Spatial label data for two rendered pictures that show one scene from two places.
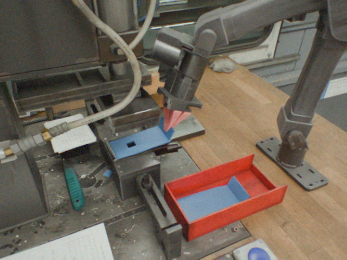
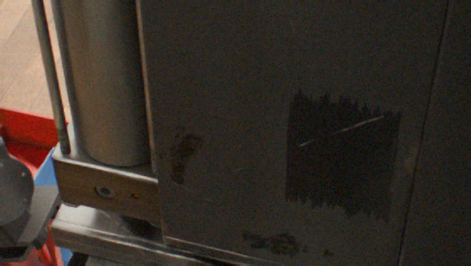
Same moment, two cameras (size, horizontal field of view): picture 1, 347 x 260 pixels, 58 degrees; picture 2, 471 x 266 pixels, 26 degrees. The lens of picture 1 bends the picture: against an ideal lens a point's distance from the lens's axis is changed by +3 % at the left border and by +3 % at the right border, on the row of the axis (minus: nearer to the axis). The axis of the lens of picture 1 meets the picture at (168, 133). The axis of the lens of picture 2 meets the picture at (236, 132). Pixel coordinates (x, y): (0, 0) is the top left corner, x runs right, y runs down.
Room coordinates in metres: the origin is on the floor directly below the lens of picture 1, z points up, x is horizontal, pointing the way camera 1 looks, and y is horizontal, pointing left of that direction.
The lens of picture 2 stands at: (0.91, 0.50, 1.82)
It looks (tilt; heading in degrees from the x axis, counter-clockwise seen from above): 47 degrees down; 221
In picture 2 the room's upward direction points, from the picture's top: straight up
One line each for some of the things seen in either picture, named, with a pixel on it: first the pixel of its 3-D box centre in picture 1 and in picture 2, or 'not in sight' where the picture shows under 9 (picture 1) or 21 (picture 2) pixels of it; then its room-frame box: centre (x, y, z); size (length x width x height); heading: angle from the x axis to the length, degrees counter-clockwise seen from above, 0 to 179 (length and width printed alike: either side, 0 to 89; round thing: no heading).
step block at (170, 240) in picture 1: (167, 231); not in sight; (0.36, 0.00, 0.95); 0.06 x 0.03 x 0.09; 25
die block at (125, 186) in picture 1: (127, 157); not in sight; (0.58, 0.11, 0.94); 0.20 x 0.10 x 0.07; 25
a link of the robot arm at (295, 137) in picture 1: (295, 132); not in sight; (0.61, -0.32, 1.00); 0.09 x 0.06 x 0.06; 172
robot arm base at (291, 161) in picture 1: (291, 151); not in sight; (0.61, -0.32, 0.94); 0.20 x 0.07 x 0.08; 25
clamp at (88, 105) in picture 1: (97, 120); not in sight; (0.74, 0.21, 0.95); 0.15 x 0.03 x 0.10; 25
